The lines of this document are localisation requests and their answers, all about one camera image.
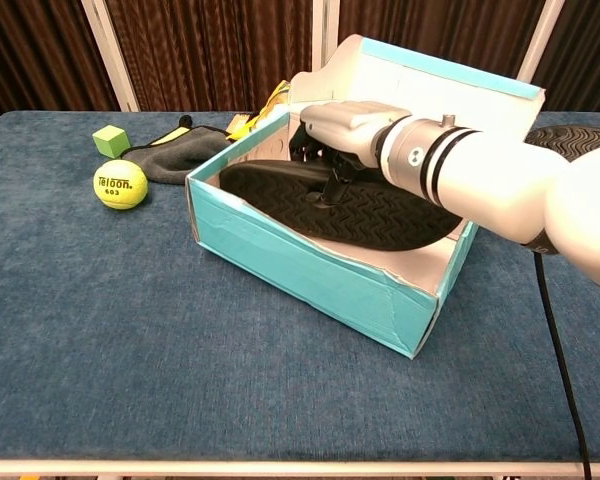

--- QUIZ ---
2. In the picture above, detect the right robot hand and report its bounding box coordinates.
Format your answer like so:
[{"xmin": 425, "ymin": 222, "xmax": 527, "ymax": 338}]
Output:
[{"xmin": 287, "ymin": 101, "xmax": 414, "ymax": 206}]

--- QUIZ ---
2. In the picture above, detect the black rubber slipper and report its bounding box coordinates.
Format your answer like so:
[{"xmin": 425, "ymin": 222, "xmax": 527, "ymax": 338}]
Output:
[
  {"xmin": 523, "ymin": 124, "xmax": 600, "ymax": 164},
  {"xmin": 218, "ymin": 159, "xmax": 464, "ymax": 252}
]

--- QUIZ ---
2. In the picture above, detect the light blue shoe box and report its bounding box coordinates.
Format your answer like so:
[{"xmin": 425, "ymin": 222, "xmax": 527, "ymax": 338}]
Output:
[{"xmin": 185, "ymin": 34, "xmax": 546, "ymax": 360}]

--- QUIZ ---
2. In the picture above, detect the yellow snack bag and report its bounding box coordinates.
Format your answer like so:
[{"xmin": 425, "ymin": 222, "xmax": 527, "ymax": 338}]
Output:
[{"xmin": 257, "ymin": 79, "xmax": 294, "ymax": 126}]

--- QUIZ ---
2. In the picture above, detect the small orange packet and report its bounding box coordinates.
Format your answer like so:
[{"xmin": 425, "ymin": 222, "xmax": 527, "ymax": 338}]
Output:
[{"xmin": 228, "ymin": 113, "xmax": 254, "ymax": 141}]

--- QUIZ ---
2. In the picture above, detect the brown pleated curtain panel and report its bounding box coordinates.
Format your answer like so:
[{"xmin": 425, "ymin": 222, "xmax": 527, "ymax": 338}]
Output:
[
  {"xmin": 522, "ymin": 0, "xmax": 600, "ymax": 114},
  {"xmin": 104, "ymin": 0, "xmax": 315, "ymax": 113},
  {"xmin": 337, "ymin": 0, "xmax": 549, "ymax": 89},
  {"xmin": 0, "ymin": 0, "xmax": 120, "ymax": 129}
]

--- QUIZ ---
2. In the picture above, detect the grey and yellow cloth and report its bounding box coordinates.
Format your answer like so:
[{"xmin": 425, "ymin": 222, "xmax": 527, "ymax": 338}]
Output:
[{"xmin": 121, "ymin": 115, "xmax": 231, "ymax": 186}]

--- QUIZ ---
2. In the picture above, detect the yellow tennis ball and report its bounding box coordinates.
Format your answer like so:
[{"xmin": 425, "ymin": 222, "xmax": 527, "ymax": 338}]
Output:
[{"xmin": 93, "ymin": 158, "xmax": 150, "ymax": 211}]

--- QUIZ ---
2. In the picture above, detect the green foam cube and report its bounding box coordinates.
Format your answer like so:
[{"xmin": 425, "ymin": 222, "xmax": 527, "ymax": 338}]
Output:
[{"xmin": 92, "ymin": 125, "xmax": 132, "ymax": 160}]

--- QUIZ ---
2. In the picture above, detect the blue table cloth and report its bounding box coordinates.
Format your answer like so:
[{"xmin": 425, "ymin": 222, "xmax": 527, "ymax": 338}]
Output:
[{"xmin": 0, "ymin": 110, "xmax": 600, "ymax": 464}]

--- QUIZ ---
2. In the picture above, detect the white screen frame post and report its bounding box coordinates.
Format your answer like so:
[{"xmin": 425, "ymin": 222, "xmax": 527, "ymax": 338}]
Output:
[
  {"xmin": 517, "ymin": 0, "xmax": 566, "ymax": 85},
  {"xmin": 81, "ymin": 0, "xmax": 140, "ymax": 113},
  {"xmin": 312, "ymin": 0, "xmax": 341, "ymax": 69}
]

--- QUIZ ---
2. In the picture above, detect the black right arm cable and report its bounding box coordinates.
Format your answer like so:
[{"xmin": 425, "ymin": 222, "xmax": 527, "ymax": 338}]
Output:
[{"xmin": 531, "ymin": 247, "xmax": 594, "ymax": 480}]

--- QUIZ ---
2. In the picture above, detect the white table frame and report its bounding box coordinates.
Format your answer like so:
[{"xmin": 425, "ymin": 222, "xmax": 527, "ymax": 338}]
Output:
[{"xmin": 0, "ymin": 457, "xmax": 600, "ymax": 480}]

